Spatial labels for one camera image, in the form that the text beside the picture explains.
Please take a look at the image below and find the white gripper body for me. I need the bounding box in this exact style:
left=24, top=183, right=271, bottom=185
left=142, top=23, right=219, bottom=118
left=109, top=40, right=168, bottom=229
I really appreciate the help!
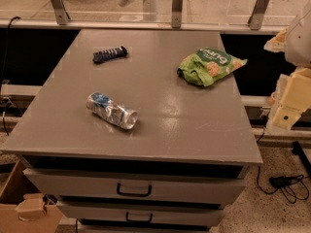
left=285, top=1, right=311, bottom=68

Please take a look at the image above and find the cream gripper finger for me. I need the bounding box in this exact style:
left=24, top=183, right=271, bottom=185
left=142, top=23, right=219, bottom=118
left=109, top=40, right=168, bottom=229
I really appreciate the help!
left=272, top=67, right=311, bottom=130
left=263, top=28, right=288, bottom=52

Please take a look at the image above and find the green rice chip bag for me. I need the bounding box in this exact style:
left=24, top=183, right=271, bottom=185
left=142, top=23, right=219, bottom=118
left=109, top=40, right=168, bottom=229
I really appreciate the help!
left=177, top=48, right=248, bottom=87

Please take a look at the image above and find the lower grey drawer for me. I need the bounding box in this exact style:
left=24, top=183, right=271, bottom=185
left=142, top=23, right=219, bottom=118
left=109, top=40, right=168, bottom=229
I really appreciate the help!
left=57, top=201, right=225, bottom=226

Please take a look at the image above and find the grey drawer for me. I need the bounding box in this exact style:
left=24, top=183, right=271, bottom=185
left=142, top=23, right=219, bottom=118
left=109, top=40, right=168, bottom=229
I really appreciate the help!
left=23, top=168, right=245, bottom=206
left=57, top=201, right=225, bottom=226

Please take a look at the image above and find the upper grey drawer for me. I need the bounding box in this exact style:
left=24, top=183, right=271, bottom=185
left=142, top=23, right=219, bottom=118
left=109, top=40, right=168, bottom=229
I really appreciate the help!
left=23, top=168, right=245, bottom=206

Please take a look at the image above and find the dark blue snack bar wrapper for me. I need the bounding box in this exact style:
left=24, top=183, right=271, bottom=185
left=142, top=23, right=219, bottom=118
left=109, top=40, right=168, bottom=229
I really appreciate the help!
left=93, top=46, right=128, bottom=64

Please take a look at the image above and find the grey drawer cabinet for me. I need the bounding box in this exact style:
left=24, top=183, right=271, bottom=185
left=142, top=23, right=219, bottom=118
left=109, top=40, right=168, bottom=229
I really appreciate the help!
left=3, top=29, right=261, bottom=233

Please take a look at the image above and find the crushed silver blue can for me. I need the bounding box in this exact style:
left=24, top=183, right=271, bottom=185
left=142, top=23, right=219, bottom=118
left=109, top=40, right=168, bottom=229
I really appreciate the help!
left=86, top=92, right=138, bottom=130

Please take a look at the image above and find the cardboard box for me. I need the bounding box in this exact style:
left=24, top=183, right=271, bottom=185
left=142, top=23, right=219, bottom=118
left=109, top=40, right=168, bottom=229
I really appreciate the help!
left=0, top=161, right=62, bottom=233

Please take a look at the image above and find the right metal railing bracket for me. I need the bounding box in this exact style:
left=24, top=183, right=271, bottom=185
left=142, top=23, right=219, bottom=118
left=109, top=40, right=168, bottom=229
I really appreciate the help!
left=248, top=0, right=270, bottom=30

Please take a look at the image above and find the metal railing bracket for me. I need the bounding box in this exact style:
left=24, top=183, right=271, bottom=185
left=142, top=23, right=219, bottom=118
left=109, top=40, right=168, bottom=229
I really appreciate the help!
left=248, top=0, right=270, bottom=30
left=171, top=0, right=183, bottom=28
left=51, top=0, right=70, bottom=25

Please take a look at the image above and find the black power adapter with cable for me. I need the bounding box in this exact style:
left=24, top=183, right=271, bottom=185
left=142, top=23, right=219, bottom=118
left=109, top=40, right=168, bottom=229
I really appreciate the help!
left=256, top=168, right=310, bottom=204

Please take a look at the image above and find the middle metal railing bracket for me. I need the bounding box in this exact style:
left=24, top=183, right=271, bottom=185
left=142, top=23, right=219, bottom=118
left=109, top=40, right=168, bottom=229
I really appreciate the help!
left=171, top=0, right=183, bottom=28

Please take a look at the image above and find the left metal railing bracket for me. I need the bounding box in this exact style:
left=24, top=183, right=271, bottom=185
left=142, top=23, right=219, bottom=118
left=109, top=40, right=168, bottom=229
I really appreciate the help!
left=51, top=0, right=70, bottom=25

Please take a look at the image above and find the black cable at left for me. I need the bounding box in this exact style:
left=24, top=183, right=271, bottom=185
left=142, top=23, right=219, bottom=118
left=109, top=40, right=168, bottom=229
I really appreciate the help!
left=0, top=16, right=21, bottom=137

